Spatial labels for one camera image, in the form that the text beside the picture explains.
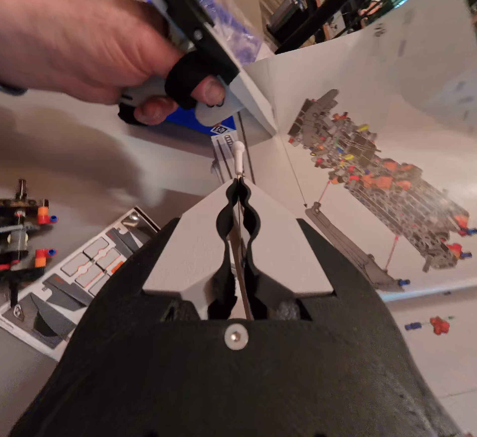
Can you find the black metal pole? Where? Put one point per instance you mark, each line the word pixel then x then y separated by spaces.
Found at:
pixel 335 1

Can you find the lego car chassis assembly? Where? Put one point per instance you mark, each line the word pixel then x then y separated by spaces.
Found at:
pixel 22 235

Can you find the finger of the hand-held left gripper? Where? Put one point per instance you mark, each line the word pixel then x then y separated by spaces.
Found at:
pixel 257 109

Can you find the clear plastic bags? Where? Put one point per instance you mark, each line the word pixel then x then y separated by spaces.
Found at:
pixel 238 34

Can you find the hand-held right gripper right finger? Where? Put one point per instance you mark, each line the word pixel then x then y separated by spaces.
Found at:
pixel 290 258

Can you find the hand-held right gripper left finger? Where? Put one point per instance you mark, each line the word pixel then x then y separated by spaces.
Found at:
pixel 182 258

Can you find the person's left hand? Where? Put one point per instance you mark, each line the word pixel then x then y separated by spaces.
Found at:
pixel 74 42

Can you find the sticker sheet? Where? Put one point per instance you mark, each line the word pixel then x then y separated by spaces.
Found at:
pixel 74 276

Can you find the blue plastic bin white tag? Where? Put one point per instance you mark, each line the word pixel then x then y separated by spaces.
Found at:
pixel 193 124

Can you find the open instruction booklet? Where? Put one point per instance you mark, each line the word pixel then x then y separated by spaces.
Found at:
pixel 354 90

